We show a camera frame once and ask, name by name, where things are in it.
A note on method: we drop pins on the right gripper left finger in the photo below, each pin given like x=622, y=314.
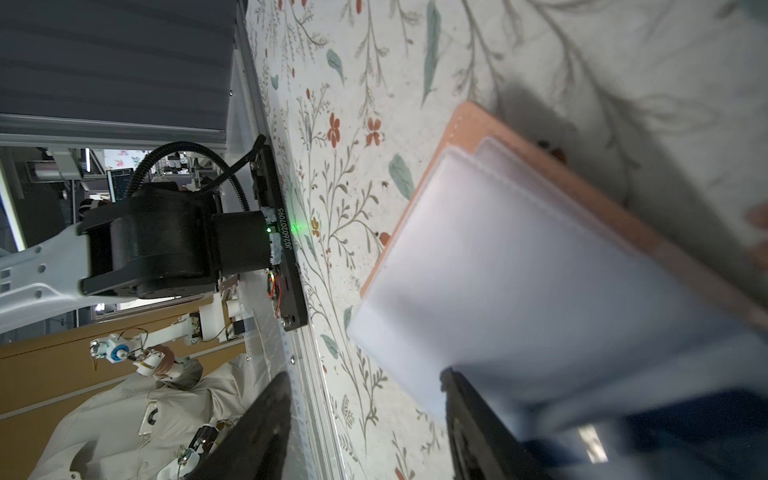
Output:
x=257, y=447

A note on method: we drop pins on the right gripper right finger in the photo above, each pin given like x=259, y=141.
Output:
x=481, y=446

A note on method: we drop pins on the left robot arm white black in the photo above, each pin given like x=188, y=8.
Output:
x=158, y=243

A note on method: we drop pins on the person in beige coat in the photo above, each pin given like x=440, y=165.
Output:
x=140, y=426

